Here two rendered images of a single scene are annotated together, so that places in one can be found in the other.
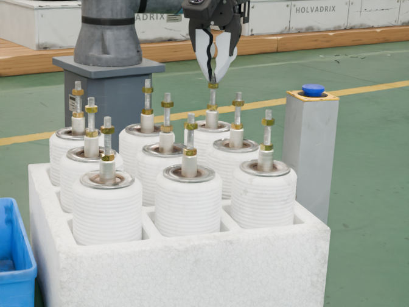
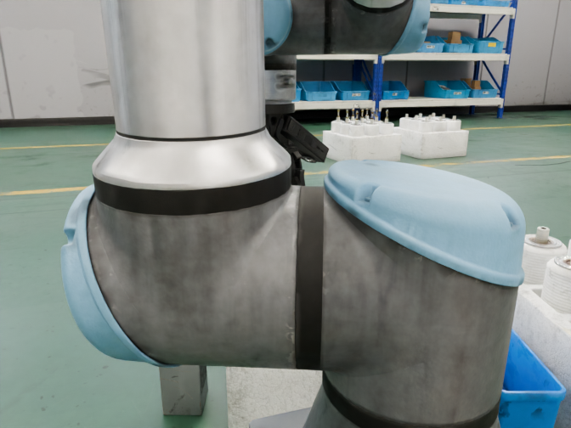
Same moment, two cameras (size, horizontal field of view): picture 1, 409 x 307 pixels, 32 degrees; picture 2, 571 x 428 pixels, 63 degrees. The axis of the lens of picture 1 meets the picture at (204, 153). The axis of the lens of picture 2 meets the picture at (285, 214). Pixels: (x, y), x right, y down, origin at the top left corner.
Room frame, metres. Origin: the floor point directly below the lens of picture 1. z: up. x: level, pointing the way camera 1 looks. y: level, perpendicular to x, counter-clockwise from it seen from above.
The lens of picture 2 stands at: (1.87, 0.24, 0.59)
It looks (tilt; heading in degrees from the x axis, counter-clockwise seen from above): 17 degrees down; 200
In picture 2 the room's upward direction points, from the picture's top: straight up
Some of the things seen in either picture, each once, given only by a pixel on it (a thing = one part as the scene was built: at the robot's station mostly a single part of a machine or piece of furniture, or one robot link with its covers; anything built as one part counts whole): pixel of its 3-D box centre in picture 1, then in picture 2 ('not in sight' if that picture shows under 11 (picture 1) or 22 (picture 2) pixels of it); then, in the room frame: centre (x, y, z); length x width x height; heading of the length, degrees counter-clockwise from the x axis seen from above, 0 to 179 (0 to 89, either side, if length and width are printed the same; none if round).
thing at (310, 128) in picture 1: (305, 178); (180, 328); (1.26, -0.19, 0.16); 0.07 x 0.07 x 0.31; 20
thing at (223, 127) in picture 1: (211, 127); not in sight; (1.24, -0.01, 0.25); 0.08 x 0.08 x 0.01
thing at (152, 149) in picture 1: (166, 150); not in sight; (1.09, 0.06, 0.25); 0.08 x 0.08 x 0.01
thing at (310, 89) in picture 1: (313, 91); not in sight; (1.26, -0.19, 0.32); 0.04 x 0.04 x 0.02
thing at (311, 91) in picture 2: not in sight; (314, 91); (-3.55, -1.43, 0.36); 0.50 x 0.38 x 0.21; 39
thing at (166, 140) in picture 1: (166, 142); not in sight; (1.09, 0.06, 0.26); 0.02 x 0.02 x 0.03
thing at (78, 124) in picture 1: (78, 126); not in sight; (1.16, 0.21, 0.26); 0.02 x 0.02 x 0.03
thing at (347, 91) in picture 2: not in sight; (347, 90); (-3.83, -1.10, 0.36); 0.50 x 0.38 x 0.21; 39
